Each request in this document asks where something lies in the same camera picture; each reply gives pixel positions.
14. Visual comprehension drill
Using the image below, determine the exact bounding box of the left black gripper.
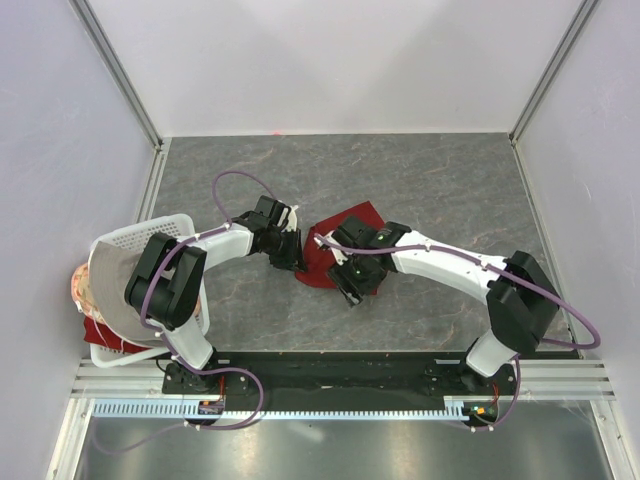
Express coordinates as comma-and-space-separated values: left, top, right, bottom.
264, 227, 306, 274

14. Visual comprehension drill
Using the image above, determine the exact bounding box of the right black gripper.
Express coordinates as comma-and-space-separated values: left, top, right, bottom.
326, 249, 387, 307

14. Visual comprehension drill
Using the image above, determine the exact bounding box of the red cloth napkin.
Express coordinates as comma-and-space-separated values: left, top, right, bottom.
295, 201, 384, 290

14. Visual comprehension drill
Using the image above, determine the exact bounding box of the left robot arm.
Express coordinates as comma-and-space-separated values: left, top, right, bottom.
124, 196, 306, 393

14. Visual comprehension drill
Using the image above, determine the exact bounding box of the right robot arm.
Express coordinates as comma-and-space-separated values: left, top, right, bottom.
314, 216, 559, 394

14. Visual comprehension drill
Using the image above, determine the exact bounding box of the white plastic basket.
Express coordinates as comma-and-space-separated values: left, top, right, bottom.
89, 214, 195, 368

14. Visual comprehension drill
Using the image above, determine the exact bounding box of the red cloth in basket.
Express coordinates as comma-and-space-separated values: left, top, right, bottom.
83, 316, 146, 354

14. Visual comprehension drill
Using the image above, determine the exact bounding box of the patterned plate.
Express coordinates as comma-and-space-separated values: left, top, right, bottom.
70, 263, 103, 322

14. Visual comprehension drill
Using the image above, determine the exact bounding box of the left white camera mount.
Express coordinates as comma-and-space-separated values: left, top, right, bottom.
278, 205, 299, 232

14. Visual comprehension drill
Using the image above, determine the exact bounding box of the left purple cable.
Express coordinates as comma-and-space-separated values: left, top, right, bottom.
139, 170, 279, 374

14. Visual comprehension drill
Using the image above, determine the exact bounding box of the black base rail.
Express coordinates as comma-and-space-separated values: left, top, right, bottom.
162, 351, 516, 410

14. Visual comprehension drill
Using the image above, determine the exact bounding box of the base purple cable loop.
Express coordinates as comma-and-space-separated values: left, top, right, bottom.
89, 367, 271, 455

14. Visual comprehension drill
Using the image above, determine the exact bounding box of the white slotted cable duct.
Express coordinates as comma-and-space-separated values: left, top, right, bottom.
92, 398, 471, 421

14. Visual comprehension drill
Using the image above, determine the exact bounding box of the left aluminium frame post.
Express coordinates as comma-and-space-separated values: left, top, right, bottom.
69, 0, 164, 151

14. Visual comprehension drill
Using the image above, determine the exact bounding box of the aluminium frame post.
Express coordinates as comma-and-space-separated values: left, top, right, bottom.
508, 0, 600, 147
69, 0, 164, 151

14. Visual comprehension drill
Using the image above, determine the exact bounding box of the right aluminium frame post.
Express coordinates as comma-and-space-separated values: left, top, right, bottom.
508, 0, 600, 147

